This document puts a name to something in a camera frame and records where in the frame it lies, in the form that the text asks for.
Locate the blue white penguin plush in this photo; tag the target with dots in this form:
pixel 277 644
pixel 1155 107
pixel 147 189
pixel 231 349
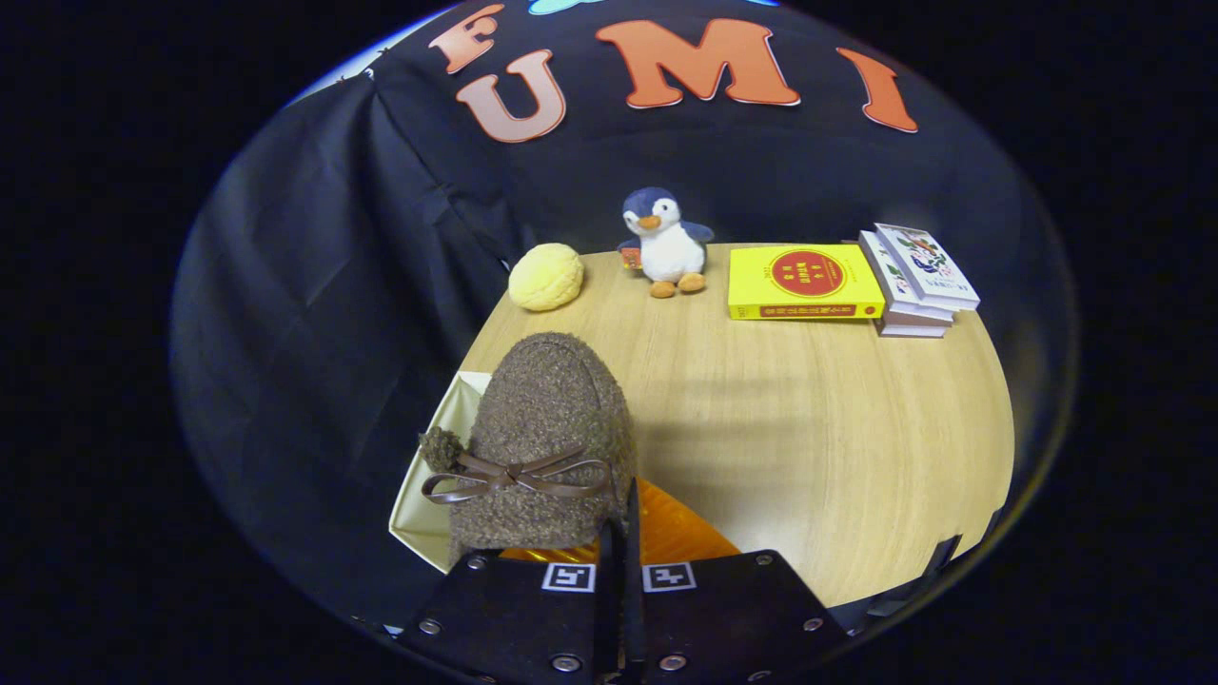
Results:
pixel 669 247

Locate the cream fabric storage box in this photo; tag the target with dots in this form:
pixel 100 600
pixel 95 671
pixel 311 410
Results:
pixel 428 514

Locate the black backdrop cloth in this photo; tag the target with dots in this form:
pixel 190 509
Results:
pixel 333 285

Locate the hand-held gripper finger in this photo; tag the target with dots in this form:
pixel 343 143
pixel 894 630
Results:
pixel 633 590
pixel 609 609

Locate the brown fuzzy shoe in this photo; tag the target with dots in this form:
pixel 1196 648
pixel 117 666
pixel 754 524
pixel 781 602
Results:
pixel 547 400

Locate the yellow book with red circle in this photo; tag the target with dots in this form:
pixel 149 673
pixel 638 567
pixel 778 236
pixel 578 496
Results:
pixel 804 281

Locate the yellow bread plush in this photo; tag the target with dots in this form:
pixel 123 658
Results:
pixel 545 278

